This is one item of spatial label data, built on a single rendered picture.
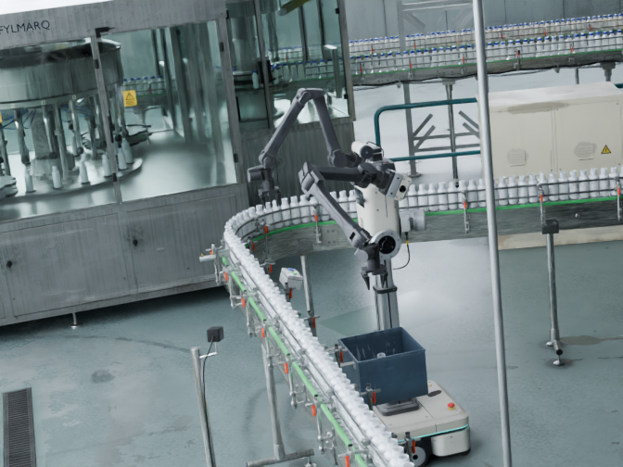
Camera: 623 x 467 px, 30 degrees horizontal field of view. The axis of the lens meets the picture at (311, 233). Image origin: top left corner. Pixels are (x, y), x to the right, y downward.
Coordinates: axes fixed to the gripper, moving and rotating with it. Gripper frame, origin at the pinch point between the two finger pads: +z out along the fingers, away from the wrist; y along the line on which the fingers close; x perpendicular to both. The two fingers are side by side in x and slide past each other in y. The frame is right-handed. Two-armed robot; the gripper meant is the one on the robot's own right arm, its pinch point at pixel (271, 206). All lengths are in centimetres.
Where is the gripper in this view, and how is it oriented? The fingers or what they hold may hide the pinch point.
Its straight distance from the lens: 597.1
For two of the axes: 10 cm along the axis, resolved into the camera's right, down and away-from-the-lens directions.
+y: -9.6, 1.7, -2.1
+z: 1.1, 9.5, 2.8
